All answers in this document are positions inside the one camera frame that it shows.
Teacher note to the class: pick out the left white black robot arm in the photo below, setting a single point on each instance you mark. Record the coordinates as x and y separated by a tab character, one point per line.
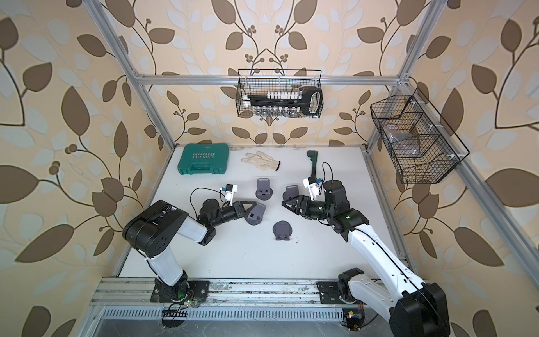
151	233

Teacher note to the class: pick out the plastic bag in basket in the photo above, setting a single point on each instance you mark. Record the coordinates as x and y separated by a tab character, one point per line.
404	144

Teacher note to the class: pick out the back black wire basket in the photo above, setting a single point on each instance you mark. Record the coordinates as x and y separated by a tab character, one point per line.
262	80

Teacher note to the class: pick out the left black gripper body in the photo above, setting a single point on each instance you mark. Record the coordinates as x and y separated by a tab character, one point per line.
236	210

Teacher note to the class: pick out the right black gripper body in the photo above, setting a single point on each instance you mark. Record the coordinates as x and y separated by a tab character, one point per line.
307	212

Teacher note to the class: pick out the black wire basket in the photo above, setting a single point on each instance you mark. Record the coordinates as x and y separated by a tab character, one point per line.
262	80
422	144

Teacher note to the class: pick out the green plastic tool case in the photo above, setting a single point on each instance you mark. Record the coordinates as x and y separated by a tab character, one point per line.
204	159

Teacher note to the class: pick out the socket bit set holder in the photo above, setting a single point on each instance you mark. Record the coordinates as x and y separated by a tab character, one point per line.
307	101

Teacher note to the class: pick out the green black handled tool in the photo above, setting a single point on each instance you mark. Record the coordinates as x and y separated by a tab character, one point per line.
313	156

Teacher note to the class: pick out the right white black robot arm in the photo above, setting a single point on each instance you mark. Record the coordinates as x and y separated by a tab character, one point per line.
410	305

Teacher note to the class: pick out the right black wire basket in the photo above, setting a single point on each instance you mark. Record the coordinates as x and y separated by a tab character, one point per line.
422	144

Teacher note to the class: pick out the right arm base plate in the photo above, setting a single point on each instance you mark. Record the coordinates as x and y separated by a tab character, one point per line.
336	293

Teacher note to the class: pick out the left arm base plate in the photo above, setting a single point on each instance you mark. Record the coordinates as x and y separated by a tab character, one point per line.
198	290

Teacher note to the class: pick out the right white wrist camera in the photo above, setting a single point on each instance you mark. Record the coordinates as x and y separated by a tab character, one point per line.
314	186

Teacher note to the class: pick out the grey phone stand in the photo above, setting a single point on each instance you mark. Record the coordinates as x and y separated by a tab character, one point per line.
264	191
254	215
282	230
291	194

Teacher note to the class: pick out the aluminium mounting rail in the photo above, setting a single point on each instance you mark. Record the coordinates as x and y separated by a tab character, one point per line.
136	291

